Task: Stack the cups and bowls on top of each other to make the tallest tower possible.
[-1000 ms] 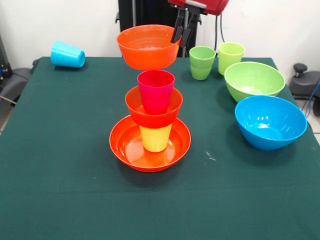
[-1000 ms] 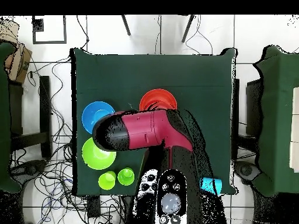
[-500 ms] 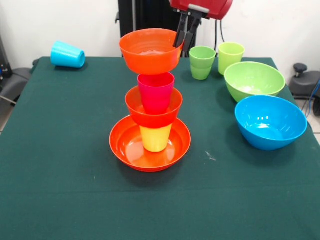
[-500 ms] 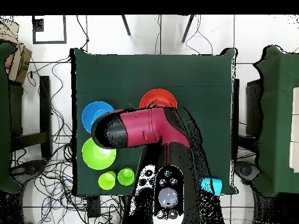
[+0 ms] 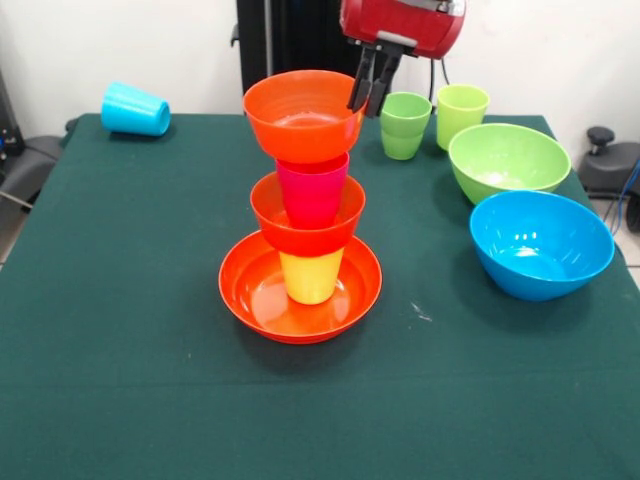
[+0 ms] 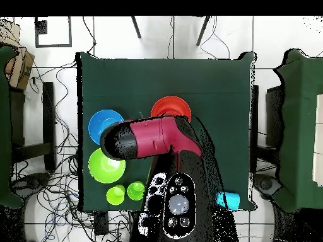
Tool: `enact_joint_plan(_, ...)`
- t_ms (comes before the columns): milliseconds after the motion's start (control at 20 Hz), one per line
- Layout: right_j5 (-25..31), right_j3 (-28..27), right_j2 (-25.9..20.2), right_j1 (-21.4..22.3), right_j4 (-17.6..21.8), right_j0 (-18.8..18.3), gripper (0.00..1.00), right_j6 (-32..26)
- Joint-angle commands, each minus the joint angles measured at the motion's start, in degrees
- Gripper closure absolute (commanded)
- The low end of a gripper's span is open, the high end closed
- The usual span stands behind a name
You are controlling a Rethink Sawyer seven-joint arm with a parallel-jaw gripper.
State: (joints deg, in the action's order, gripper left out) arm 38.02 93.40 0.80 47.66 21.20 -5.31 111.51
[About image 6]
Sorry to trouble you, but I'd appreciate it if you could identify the small orange bowl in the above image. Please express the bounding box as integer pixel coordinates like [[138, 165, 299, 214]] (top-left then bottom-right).
[[155, 103, 189, 119]]

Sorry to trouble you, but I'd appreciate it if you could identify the large orange bowl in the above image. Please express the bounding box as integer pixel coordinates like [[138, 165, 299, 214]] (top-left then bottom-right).
[[150, 96, 192, 123]]

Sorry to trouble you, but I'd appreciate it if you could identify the blue cup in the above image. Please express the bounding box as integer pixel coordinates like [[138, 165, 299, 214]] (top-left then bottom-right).
[[215, 191, 241, 211]]

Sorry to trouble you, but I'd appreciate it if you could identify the white block stack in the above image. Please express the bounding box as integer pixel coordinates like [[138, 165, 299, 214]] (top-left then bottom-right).
[[312, 93, 323, 187]]

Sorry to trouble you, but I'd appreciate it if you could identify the blue bowl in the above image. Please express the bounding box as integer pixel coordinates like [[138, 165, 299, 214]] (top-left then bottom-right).
[[88, 108, 125, 146]]

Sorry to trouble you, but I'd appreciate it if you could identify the lime green bowl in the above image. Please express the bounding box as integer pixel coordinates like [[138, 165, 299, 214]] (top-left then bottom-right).
[[88, 147, 126, 184]]

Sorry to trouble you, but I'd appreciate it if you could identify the lime green cup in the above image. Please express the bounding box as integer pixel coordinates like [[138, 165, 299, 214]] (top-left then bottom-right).
[[106, 184, 126, 206]]

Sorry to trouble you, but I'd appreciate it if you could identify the black power strip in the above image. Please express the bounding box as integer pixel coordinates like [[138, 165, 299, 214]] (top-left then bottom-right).
[[94, 210, 110, 236]]

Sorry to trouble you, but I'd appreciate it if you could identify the black tripod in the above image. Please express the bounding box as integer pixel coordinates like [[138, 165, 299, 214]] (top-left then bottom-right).
[[130, 16, 211, 47]]

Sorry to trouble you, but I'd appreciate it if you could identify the grey chair base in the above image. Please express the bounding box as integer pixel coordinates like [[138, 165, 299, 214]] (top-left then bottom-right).
[[253, 173, 282, 200]]

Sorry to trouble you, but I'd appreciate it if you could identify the dark green side tablecloth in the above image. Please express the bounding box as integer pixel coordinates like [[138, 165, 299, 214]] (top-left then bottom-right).
[[273, 49, 323, 212], [0, 45, 25, 210]]

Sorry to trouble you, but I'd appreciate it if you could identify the grey stand base with knob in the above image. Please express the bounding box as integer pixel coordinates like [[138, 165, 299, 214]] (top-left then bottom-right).
[[11, 173, 52, 200]]

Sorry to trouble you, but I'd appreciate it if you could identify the cardboard box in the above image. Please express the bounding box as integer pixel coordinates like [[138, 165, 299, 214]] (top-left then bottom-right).
[[0, 21, 35, 90]]

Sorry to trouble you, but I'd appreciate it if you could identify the black bench frame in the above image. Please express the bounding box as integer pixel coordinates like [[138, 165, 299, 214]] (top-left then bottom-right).
[[252, 84, 285, 175], [9, 81, 57, 172]]

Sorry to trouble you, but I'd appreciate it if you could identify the black cable tangle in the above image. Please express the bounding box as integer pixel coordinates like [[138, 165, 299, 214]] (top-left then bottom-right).
[[25, 60, 132, 242]]

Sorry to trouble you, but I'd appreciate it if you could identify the black square floor frame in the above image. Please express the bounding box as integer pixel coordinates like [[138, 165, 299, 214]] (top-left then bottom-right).
[[34, 16, 73, 48]]

